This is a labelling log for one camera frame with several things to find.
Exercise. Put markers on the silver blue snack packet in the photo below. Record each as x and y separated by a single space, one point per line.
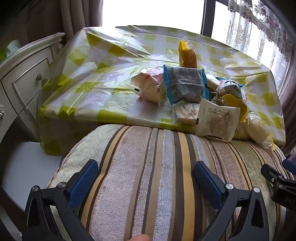
231 88

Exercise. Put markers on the small clear biscuit packet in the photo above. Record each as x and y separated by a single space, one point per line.
185 114

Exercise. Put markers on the striped sofa cushion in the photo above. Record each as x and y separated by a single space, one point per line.
150 173

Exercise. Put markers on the pink curtain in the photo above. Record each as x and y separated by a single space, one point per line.
288 111

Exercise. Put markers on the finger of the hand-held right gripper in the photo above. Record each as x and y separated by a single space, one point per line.
290 165
272 175

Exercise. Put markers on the green white packet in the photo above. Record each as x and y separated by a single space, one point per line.
10 49

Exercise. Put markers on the dark window frame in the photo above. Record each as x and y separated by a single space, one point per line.
207 16

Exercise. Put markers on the brown curtain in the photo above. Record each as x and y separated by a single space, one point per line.
76 16

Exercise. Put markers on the clear white bread packet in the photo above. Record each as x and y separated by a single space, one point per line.
150 88

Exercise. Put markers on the orange snack packet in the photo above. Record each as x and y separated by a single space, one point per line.
187 55

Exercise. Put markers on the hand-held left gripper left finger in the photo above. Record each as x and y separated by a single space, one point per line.
84 183

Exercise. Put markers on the pale bun packet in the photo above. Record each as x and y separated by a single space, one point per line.
211 84

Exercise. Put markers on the yellow snack packet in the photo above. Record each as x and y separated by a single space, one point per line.
233 100

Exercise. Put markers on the blue-edged snack packet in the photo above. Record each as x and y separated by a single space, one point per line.
185 81

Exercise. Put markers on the yellow white checkered tablecloth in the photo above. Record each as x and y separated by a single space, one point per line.
111 76

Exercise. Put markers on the person's left hand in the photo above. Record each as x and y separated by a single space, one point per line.
140 238

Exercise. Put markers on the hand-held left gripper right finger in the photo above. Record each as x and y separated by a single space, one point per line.
208 183

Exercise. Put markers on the white cabinet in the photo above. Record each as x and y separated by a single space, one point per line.
23 76

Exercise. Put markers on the pale bread packet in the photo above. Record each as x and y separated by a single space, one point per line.
254 129

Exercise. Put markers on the white lace curtain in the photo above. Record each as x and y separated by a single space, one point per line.
242 30

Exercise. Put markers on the white round cake packet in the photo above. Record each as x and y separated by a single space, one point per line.
217 122

